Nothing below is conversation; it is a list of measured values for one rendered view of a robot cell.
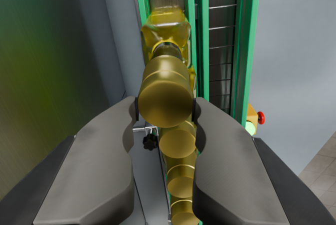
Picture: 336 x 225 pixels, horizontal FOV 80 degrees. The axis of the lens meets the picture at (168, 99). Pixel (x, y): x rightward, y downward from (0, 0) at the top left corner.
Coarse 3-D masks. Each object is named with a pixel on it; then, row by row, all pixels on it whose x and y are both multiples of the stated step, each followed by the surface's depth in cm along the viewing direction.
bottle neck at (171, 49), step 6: (162, 42) 20; (168, 42) 20; (156, 48) 19; (162, 48) 18; (168, 48) 18; (174, 48) 19; (156, 54) 17; (162, 54) 16; (168, 54) 16; (174, 54) 17; (180, 54) 20
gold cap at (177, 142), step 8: (160, 128) 19; (168, 128) 17; (176, 128) 17; (184, 128) 17; (192, 128) 18; (160, 136) 17; (168, 136) 17; (176, 136) 17; (184, 136) 17; (192, 136) 17; (160, 144) 18; (168, 144) 18; (176, 144) 18; (184, 144) 18; (192, 144) 18; (168, 152) 18; (176, 152) 18; (184, 152) 18
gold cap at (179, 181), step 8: (192, 152) 23; (168, 160) 22; (176, 160) 21; (184, 160) 21; (192, 160) 22; (168, 168) 22; (176, 168) 21; (184, 168) 20; (192, 168) 21; (168, 176) 21; (176, 176) 20; (184, 176) 20; (192, 176) 20; (168, 184) 20; (176, 184) 20; (184, 184) 20; (192, 184) 20; (176, 192) 21; (184, 192) 21
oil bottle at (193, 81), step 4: (192, 64) 28; (192, 68) 26; (188, 72) 24; (192, 72) 24; (192, 76) 24; (192, 80) 24; (196, 80) 24; (192, 84) 23; (196, 84) 25; (192, 88) 23; (196, 88) 25; (192, 92) 23; (196, 92) 25; (192, 96) 24; (196, 96) 25
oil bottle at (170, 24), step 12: (156, 12) 31; (168, 12) 30; (180, 12) 29; (144, 24) 22; (156, 24) 21; (168, 24) 21; (180, 24) 21; (144, 36) 21; (156, 36) 20; (168, 36) 20; (180, 36) 20; (144, 48) 21; (180, 48) 21; (144, 60) 22
